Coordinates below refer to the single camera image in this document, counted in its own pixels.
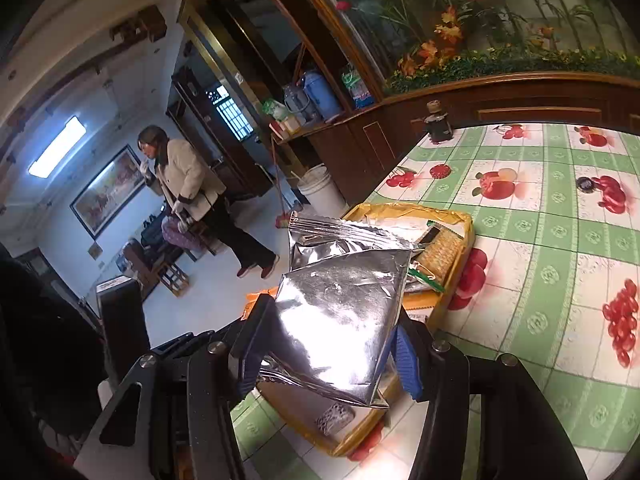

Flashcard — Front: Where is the red broom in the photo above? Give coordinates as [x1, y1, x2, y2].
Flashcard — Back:
[270, 135, 296, 231]

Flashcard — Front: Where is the green white bag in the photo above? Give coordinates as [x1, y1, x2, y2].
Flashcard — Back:
[262, 99, 291, 122]

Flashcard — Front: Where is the fruit print green tablecloth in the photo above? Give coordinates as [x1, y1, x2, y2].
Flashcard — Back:
[231, 122, 640, 480]

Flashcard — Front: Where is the barred window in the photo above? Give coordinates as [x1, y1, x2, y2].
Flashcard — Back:
[205, 82, 256, 143]

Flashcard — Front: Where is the framed wall painting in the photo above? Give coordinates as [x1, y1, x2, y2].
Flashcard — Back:
[70, 144, 148, 240]

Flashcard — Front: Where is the yellow cardboard tray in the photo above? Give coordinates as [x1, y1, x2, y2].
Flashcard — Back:
[240, 202, 476, 458]

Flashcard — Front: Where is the clear green-ended cracker packet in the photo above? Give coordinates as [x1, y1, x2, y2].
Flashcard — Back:
[407, 220, 466, 293]

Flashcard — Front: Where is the purple patterned cloth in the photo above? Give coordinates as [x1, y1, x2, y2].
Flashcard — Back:
[161, 216, 203, 252]

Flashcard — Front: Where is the white blue patterned candy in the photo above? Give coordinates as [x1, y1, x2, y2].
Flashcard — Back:
[315, 402, 356, 437]

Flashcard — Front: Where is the white plastic bucket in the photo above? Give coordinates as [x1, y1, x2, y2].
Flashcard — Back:
[297, 164, 348, 218]

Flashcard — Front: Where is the glass artificial flower display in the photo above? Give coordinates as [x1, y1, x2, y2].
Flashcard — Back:
[280, 0, 640, 96]

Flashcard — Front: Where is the rectangular ceiling light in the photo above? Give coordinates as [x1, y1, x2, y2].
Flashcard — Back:
[27, 116, 88, 178]

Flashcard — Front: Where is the blue thermos flask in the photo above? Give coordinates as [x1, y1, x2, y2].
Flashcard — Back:
[302, 70, 343, 122]

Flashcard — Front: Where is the grey thermos flask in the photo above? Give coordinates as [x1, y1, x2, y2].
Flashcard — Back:
[284, 82, 311, 123]

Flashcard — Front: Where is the dark glass bottle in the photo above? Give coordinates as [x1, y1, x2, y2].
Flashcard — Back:
[425, 101, 455, 145]

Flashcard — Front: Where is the large orange snack bag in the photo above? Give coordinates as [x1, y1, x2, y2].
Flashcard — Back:
[241, 287, 281, 321]

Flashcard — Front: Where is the silver foil snack packet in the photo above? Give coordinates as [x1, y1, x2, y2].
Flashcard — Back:
[257, 247, 413, 409]
[287, 211, 423, 273]

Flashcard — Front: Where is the wooden stool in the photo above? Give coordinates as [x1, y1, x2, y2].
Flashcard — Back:
[159, 259, 191, 297]

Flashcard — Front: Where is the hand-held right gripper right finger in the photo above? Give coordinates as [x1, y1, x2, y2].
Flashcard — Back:
[391, 321, 588, 480]

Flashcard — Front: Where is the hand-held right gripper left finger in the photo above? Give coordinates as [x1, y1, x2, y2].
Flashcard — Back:
[74, 294, 275, 480]

